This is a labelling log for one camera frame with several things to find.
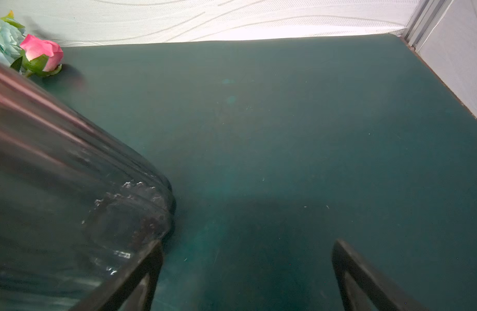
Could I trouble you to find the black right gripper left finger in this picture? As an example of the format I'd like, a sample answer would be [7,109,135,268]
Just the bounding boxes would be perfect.
[71,241,163,310]

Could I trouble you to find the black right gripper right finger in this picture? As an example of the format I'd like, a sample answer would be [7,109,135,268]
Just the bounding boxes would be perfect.
[331,239,427,310]

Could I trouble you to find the red ribbed glass vase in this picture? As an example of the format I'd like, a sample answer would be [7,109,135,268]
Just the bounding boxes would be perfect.
[0,64,176,310]

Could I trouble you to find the pink rosebud flower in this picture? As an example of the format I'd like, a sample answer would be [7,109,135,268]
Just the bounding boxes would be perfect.
[20,34,64,77]

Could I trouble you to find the pale blue white flower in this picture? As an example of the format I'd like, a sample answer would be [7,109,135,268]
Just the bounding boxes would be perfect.
[0,10,26,67]

